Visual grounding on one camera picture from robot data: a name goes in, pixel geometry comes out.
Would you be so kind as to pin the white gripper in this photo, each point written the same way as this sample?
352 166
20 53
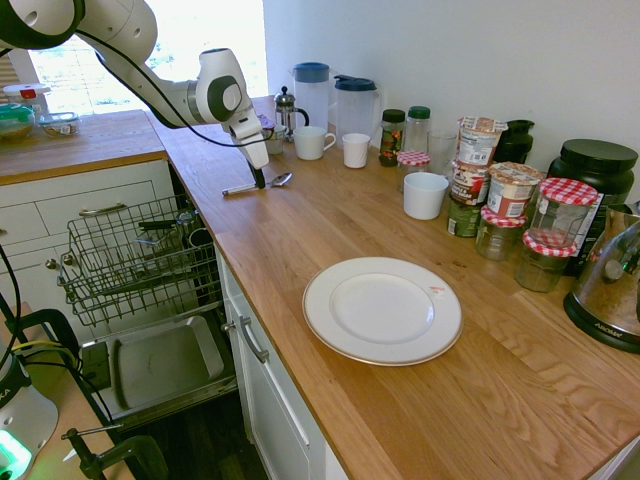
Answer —
252 140

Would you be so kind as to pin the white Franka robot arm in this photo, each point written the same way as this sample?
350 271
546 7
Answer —
125 30

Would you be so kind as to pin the dishwasher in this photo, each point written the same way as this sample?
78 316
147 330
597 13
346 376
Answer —
165 360

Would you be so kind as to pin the small patterned white cup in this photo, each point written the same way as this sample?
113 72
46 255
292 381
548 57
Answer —
276 142

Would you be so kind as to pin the large white mug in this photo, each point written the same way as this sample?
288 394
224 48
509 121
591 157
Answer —
309 145

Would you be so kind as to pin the glass french press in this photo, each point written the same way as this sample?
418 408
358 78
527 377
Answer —
287 112

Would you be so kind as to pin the black mug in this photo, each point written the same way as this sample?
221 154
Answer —
200 237

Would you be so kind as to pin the clear pitcher light blue lid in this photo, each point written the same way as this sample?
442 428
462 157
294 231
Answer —
310 100

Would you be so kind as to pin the white ribbed cup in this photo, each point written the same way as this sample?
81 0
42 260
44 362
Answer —
356 152

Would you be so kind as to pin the clear pitcher dark teal lid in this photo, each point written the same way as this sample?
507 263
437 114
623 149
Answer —
355 110

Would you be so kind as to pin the dark spice jar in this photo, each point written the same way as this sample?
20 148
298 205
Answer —
391 140

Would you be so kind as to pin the round metal cabinet knob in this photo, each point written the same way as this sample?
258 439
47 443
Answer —
228 327
50 264

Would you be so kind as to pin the glass jar red checked lid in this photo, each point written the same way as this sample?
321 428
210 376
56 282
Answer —
540 270
497 240
413 159
560 215

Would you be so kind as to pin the bright window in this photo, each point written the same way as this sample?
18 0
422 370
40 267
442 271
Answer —
175 50

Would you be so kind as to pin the clear bottle green lid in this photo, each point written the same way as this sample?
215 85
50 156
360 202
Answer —
417 130

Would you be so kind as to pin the plain white cup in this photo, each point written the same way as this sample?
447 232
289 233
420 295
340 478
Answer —
425 197

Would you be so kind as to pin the white plate gold rim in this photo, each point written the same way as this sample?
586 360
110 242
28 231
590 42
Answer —
380 310

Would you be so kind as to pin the clear drinking glass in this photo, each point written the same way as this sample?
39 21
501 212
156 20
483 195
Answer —
442 150

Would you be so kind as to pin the green tin can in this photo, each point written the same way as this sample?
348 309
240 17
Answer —
461 220

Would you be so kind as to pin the clear food container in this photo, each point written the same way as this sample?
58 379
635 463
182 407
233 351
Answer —
60 125

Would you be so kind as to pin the yoghurt cup red label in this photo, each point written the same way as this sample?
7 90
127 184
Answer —
470 187
477 142
510 192

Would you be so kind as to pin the white box red clip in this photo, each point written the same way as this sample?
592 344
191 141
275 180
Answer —
25 92

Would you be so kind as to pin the food container green lid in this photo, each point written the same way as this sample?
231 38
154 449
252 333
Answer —
15 120

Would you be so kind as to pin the black lidded container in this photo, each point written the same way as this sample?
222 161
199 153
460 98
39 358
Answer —
515 142

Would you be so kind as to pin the black table clamp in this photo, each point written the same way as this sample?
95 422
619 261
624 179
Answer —
135 452

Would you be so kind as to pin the large black powder tub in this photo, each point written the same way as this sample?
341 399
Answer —
595 165

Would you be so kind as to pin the stainless steel electric kettle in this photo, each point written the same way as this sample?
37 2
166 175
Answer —
605 290

